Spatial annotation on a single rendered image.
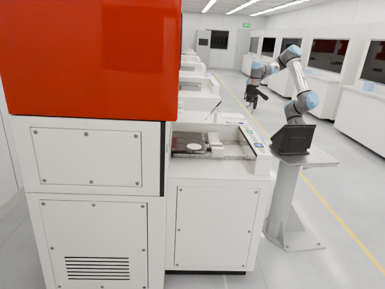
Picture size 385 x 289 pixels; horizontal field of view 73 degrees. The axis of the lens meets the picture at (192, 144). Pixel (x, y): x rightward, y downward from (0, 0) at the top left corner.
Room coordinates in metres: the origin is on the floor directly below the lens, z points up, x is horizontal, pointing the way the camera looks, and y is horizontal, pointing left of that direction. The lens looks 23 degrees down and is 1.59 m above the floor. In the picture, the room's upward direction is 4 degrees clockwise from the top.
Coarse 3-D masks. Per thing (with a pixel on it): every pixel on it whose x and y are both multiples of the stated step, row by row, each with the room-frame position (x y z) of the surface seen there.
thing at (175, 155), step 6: (174, 156) 1.60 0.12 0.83; (180, 156) 1.60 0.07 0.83; (186, 156) 1.61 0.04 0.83; (192, 156) 1.61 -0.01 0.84; (198, 156) 1.61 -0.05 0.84; (204, 156) 1.61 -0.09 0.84; (210, 156) 1.62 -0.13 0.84; (228, 156) 1.62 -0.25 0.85; (234, 156) 1.63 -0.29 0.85; (240, 156) 1.63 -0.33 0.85
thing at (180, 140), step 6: (174, 132) 1.88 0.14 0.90; (180, 132) 1.88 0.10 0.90; (186, 132) 1.89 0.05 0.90; (192, 132) 1.90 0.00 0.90; (198, 132) 1.91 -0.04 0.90; (174, 138) 1.76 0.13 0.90; (180, 138) 1.76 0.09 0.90; (186, 138) 1.77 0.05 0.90; (192, 138) 1.78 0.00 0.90; (198, 138) 1.78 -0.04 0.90; (174, 144) 1.64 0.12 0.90; (180, 144) 1.64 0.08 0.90; (186, 144) 1.65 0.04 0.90; (204, 150) 1.57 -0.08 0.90
